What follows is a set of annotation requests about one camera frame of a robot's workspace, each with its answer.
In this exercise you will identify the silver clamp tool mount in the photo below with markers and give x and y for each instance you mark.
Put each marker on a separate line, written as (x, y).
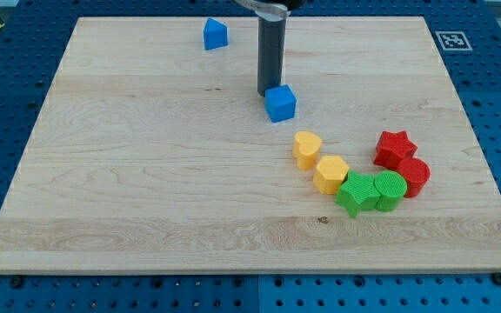
(271, 9)

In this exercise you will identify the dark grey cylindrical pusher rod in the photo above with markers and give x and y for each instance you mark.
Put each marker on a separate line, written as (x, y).
(271, 32)

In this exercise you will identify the blue cube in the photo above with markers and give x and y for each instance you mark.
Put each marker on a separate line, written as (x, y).
(280, 103)

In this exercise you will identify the yellow heart block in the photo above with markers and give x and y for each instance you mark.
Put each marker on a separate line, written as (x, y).
(306, 147)

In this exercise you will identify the blue triangular prism block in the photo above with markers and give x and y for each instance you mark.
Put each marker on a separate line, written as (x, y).
(215, 34)

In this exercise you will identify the yellow hexagon block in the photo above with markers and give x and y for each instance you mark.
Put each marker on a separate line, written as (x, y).
(330, 172)

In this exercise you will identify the red star block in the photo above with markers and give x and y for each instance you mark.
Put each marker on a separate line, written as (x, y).
(392, 148)

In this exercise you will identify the light wooden board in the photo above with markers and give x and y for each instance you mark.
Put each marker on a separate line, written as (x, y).
(151, 155)

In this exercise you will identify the white fiducial marker tag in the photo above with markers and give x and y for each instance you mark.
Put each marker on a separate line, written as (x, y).
(451, 40)

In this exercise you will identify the green star block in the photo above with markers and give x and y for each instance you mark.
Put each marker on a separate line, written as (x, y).
(357, 194)

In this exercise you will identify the green cylinder block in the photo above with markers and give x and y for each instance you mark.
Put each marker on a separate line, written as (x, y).
(391, 187)

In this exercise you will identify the red cylinder block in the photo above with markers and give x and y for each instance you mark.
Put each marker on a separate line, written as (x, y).
(416, 173)

